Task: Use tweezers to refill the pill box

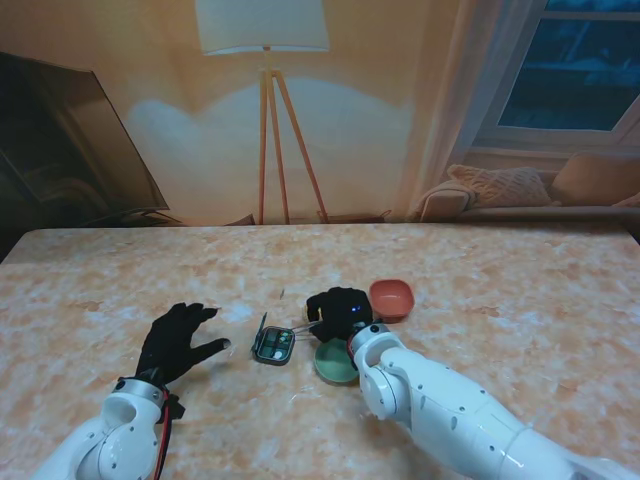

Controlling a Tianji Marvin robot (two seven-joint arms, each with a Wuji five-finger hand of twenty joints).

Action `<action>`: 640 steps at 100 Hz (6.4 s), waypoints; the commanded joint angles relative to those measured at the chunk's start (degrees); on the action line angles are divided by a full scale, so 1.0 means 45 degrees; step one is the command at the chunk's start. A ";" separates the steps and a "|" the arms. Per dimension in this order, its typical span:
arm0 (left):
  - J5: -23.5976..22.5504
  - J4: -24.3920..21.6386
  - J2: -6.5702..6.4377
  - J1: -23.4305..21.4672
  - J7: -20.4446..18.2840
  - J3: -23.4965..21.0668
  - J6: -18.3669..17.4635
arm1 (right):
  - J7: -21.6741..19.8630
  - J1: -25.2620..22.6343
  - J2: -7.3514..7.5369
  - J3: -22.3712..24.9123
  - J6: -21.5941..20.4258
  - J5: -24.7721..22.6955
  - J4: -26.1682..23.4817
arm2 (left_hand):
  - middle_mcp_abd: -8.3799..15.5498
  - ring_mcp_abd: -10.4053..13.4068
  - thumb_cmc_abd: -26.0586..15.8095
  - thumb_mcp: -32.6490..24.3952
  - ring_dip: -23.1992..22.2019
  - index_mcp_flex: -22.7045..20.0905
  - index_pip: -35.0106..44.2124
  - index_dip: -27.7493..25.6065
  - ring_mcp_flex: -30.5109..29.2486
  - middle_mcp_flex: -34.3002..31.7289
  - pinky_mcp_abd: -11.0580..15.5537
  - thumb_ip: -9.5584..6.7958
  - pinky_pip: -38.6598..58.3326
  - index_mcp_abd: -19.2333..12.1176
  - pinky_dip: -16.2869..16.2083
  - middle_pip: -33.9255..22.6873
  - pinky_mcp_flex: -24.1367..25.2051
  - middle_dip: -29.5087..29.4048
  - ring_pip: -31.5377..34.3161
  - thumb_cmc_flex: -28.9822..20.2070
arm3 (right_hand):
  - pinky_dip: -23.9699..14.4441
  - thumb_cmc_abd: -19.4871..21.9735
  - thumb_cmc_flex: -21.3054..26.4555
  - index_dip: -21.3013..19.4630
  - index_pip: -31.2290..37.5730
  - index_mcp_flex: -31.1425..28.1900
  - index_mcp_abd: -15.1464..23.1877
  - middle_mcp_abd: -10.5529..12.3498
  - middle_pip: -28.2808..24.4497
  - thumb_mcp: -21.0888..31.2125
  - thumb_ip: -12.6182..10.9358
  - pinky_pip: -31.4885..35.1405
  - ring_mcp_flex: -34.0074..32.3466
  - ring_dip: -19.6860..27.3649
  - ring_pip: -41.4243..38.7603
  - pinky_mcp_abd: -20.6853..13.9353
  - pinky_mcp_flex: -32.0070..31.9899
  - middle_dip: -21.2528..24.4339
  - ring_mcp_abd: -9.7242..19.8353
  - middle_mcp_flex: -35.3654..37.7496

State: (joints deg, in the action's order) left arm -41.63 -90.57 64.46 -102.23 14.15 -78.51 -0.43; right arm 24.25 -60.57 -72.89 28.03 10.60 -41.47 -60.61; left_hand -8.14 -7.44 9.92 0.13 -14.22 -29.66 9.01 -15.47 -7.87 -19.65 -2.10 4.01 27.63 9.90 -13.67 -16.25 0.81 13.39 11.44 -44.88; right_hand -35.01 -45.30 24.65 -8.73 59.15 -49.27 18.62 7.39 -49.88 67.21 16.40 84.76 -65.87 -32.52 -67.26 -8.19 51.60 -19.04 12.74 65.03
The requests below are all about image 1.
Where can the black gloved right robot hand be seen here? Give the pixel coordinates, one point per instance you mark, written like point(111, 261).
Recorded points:
point(342, 312)

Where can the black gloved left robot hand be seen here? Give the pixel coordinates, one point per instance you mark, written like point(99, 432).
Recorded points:
point(172, 342)

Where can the metal tweezers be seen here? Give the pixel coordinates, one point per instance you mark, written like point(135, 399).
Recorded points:
point(305, 327)

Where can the dark pill box blue lid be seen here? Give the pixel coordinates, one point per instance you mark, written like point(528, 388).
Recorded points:
point(275, 345)

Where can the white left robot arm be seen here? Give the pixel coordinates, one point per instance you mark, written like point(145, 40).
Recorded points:
point(117, 437)

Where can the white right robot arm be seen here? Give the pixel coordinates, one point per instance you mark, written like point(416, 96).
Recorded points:
point(440, 400)

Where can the red-orange bowl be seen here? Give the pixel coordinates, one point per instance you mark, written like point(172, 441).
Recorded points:
point(392, 300)

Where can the green round dish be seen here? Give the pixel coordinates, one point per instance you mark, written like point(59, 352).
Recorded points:
point(332, 365)

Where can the beige sofa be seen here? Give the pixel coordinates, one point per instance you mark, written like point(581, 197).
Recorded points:
point(445, 200)

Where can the cream knit cushion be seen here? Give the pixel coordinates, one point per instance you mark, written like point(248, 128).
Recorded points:
point(500, 185)

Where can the dark flat television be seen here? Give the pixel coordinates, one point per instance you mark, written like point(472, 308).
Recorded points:
point(50, 150)

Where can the sheer cream curtain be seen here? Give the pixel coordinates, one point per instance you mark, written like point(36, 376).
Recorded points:
point(450, 100)

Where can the plain orange cushion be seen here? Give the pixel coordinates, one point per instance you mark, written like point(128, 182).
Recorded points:
point(595, 177)

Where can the white tripod floor lamp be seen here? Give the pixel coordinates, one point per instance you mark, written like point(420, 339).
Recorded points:
point(262, 25)

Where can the white framed window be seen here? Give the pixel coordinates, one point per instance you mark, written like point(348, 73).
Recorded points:
point(575, 75)

